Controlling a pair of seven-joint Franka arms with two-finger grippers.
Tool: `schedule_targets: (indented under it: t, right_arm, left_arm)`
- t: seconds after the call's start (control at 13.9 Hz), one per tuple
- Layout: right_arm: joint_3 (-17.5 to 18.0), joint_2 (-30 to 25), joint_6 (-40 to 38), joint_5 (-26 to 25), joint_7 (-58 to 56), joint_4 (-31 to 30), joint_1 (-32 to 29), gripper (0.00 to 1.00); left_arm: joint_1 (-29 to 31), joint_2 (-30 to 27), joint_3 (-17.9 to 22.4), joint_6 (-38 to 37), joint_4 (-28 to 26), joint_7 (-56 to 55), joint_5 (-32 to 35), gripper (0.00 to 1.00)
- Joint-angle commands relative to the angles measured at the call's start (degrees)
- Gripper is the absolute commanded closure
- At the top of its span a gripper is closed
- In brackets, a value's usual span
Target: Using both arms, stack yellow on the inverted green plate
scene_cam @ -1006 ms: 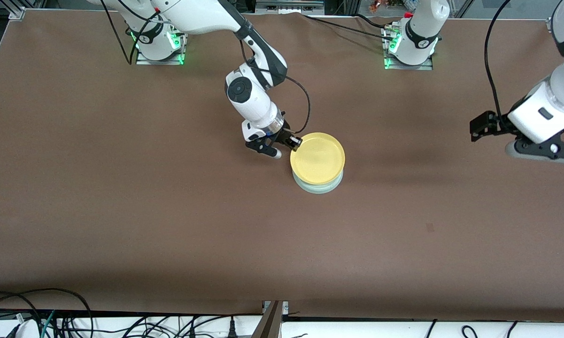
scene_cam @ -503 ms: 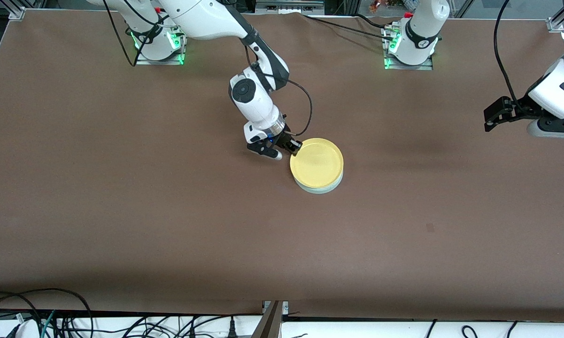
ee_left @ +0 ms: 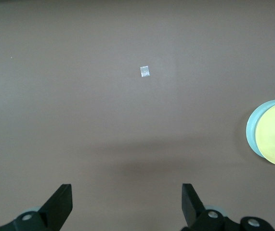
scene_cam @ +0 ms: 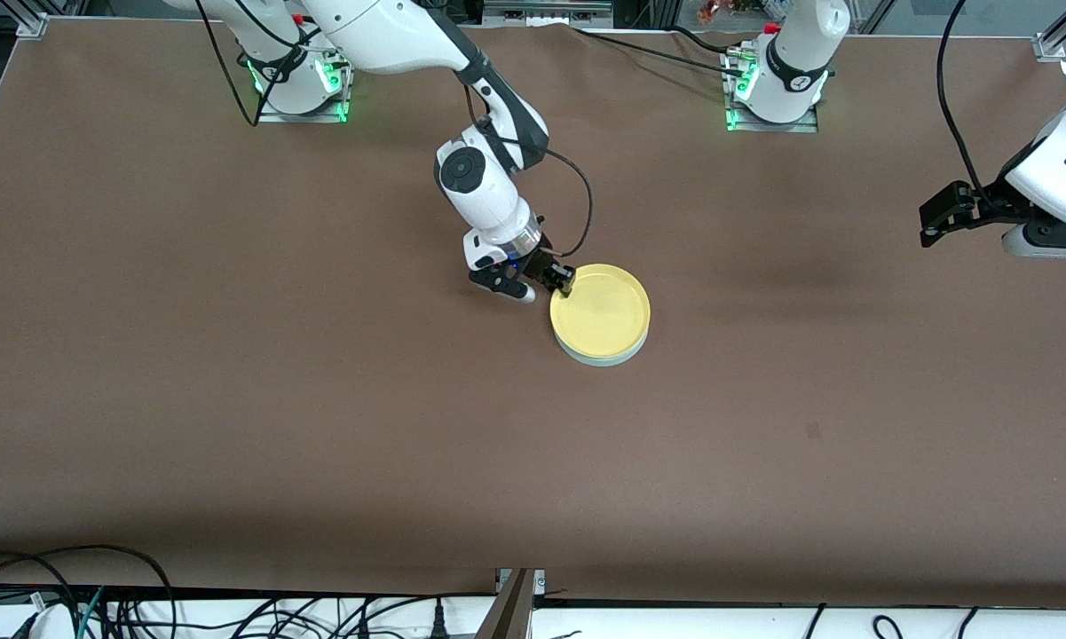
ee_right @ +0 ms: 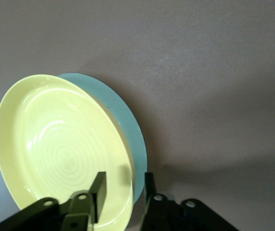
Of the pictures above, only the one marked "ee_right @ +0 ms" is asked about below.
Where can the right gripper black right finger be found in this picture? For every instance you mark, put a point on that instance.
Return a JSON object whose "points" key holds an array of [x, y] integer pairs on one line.
{"points": [[151, 207]]}

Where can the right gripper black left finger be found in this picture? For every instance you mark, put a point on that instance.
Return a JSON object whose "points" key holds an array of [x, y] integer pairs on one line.
{"points": [[100, 192]]}

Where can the yellow round plate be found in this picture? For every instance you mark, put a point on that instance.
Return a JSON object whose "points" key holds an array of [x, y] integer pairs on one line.
{"points": [[55, 144]]}

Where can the pale green round plate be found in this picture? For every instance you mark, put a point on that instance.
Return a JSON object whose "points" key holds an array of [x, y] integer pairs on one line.
{"points": [[127, 125]]}

